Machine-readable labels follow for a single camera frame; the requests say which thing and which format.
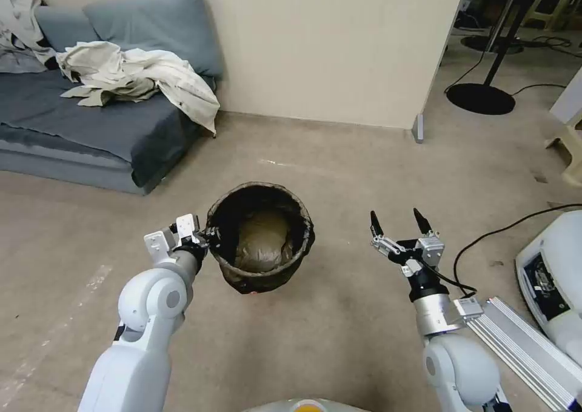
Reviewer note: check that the cream crumpled jacket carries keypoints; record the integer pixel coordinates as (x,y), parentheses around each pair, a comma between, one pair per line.
(150,73)

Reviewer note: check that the grey metal partition foot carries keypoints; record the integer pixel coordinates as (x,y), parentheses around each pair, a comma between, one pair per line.
(418,129)

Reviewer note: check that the round trash can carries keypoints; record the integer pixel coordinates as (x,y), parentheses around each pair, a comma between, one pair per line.
(273,276)

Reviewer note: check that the beige plastic stool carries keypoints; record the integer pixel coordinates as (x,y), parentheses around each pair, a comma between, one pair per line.
(570,150)
(552,3)

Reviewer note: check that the silver aluminium rail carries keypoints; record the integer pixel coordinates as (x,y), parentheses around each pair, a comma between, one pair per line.
(523,344)

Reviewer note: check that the white flat panel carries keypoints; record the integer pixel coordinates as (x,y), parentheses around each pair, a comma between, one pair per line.
(570,96)

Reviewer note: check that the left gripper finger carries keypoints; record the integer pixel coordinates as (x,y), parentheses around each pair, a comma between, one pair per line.
(213,232)
(213,244)

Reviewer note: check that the small grey blue pillow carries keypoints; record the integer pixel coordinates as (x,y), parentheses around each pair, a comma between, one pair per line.
(63,28)

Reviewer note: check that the large grey blue pillow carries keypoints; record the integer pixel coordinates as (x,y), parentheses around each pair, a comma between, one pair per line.
(163,21)

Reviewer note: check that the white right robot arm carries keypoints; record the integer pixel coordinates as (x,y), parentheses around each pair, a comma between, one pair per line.
(459,371)

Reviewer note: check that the white robot front shell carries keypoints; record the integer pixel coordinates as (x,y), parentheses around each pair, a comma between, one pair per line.
(282,407)

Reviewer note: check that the white rounded machine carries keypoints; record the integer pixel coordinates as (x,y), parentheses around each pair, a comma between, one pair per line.
(559,248)

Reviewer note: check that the black floor stand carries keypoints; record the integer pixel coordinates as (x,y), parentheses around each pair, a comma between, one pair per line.
(480,98)
(493,44)

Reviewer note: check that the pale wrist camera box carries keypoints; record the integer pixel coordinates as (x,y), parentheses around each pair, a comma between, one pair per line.
(187,228)
(431,249)

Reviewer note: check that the beige partition panel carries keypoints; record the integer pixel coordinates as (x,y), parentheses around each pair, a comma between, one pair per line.
(341,44)

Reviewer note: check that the dark grey sofa blanket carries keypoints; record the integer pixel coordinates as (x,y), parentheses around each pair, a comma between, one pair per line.
(100,121)

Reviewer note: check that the grey blue sofa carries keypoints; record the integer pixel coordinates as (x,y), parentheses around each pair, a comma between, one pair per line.
(68,169)

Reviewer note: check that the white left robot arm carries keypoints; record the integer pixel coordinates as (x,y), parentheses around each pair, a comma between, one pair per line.
(150,303)

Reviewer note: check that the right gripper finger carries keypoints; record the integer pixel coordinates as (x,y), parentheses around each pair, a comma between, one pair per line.
(377,228)
(423,223)

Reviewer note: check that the pale patterned cloth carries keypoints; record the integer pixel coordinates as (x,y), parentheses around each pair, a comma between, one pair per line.
(18,16)

